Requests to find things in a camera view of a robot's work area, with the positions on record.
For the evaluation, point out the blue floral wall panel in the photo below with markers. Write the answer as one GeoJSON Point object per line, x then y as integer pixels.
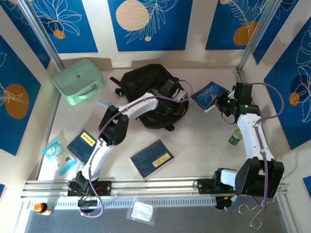
{"type": "Point", "coordinates": [218, 24]}
{"type": "Point", "coordinates": [80, 36]}
{"type": "Point", "coordinates": [170, 36]}
{"type": "Point", "coordinates": [291, 121]}
{"type": "Point", "coordinates": [14, 72]}
{"type": "Point", "coordinates": [277, 31]}
{"type": "Point", "coordinates": [36, 48]}

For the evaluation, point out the black left controller board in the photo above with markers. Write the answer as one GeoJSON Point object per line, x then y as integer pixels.
{"type": "Point", "coordinates": [88, 200]}

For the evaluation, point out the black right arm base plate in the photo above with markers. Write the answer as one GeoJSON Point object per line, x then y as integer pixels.
{"type": "Point", "coordinates": [204, 187]}

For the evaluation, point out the brown bottle orange cap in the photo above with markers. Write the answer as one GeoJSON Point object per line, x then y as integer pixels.
{"type": "Point", "coordinates": [42, 208]}

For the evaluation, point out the metal tongs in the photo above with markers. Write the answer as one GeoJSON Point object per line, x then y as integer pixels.
{"type": "Point", "coordinates": [255, 222]}

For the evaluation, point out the small white blue packet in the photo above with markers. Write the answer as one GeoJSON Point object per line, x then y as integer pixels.
{"type": "Point", "coordinates": [105, 102]}

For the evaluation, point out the blue snack packet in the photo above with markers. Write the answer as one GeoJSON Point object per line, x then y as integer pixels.
{"type": "Point", "coordinates": [59, 156]}

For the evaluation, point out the long aluminium mounting rail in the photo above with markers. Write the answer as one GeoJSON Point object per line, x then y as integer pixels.
{"type": "Point", "coordinates": [158, 187]}

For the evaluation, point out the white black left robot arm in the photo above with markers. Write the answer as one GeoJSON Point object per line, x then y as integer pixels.
{"type": "Point", "coordinates": [97, 160]}

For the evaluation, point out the Little Prince blue book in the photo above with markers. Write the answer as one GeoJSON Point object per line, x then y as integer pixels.
{"type": "Point", "coordinates": [206, 95]}

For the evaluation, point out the clear bag with white card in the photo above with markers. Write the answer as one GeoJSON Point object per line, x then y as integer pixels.
{"type": "Point", "coordinates": [141, 211]}

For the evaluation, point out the black right controller board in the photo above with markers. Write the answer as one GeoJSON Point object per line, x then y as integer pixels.
{"type": "Point", "coordinates": [222, 204]}

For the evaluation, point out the large dark blue notebook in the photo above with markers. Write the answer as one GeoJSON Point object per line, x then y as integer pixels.
{"type": "Point", "coordinates": [150, 160]}

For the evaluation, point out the small dark blue notebook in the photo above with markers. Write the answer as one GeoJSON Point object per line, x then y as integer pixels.
{"type": "Point", "coordinates": [80, 145]}

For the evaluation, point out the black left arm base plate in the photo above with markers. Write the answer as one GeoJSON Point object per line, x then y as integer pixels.
{"type": "Point", "coordinates": [107, 188]}

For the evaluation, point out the black controller board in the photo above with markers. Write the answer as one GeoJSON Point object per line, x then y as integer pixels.
{"type": "Point", "coordinates": [88, 200]}
{"type": "Point", "coordinates": [222, 204]}

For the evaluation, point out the short aluminium side rail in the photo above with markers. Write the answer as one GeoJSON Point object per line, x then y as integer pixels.
{"type": "Point", "coordinates": [236, 72]}

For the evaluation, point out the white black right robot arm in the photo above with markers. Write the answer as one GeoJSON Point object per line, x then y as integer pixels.
{"type": "Point", "coordinates": [255, 140]}

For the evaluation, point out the black backpack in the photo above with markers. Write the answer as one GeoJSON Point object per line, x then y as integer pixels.
{"type": "Point", "coordinates": [145, 75]}

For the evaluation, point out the green bottle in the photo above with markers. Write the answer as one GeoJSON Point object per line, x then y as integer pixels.
{"type": "Point", "coordinates": [234, 138]}

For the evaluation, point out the mint green lunch case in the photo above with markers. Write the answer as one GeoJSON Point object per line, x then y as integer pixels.
{"type": "Point", "coordinates": [75, 77]}

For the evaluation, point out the aluminium frame post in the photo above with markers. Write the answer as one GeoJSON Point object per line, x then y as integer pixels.
{"type": "Point", "coordinates": [261, 31]}
{"type": "Point", "coordinates": [41, 31]}

